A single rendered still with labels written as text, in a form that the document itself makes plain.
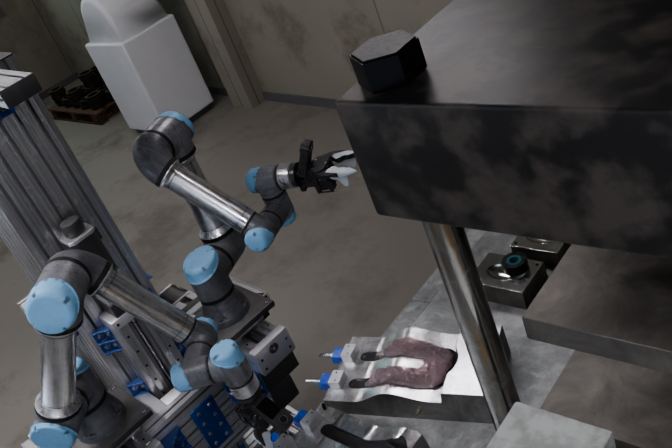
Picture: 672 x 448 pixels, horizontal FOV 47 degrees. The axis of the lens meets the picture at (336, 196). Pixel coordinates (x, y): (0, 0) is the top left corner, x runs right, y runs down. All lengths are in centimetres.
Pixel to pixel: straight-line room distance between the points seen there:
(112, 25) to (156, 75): 55
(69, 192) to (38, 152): 14
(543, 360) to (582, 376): 74
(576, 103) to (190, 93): 634
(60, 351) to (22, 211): 46
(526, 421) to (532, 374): 100
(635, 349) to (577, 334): 9
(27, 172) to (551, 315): 148
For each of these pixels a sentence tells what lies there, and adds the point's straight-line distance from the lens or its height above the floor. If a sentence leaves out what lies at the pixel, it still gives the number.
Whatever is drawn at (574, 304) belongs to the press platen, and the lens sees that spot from 132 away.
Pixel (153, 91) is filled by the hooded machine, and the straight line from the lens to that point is 690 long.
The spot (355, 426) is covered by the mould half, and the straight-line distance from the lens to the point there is 218.
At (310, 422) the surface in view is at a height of 92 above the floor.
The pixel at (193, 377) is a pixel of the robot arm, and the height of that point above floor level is 125.
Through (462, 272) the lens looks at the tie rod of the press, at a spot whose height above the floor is 167.
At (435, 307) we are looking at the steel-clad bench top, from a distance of 256.
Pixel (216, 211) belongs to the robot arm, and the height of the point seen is 145.
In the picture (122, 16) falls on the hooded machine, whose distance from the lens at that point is 685.
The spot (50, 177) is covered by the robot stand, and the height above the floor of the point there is 169.
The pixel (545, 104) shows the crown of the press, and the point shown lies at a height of 200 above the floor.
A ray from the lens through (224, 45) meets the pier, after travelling 666.
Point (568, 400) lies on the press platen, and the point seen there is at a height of 129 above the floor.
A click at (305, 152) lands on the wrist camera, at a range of 211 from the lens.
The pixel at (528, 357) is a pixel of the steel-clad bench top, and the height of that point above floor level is 80.
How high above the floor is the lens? 242
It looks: 29 degrees down
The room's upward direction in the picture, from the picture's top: 22 degrees counter-clockwise
